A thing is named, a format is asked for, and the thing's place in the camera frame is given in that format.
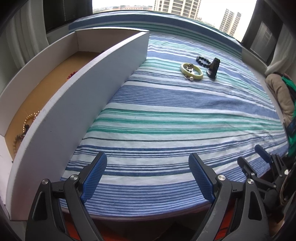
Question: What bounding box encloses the gold pearl bead necklace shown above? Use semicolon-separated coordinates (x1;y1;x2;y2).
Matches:
12;109;41;156

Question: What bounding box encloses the pale green jade bangle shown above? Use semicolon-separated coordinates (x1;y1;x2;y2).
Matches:
180;63;203;81

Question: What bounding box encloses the green cloth bag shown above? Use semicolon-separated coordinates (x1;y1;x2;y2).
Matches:
282;75;295;157

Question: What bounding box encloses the white cardboard box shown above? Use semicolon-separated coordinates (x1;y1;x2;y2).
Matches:
1;27;149;221

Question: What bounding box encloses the striped blue green bedspread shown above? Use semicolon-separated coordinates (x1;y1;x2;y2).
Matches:
62;11;288;218

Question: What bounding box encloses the white right curtain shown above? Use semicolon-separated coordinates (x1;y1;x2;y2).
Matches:
264;24;295;76

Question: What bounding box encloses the white curtain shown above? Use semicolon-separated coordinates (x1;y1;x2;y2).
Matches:
264;24;295;76
4;0;50;70

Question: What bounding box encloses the black watch on stand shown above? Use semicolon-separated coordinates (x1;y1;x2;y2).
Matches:
206;58;220;79

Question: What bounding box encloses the white left curtain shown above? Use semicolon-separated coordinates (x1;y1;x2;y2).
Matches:
4;0;50;70

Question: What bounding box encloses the black bead bracelet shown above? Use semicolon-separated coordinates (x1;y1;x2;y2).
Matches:
196;56;213;68

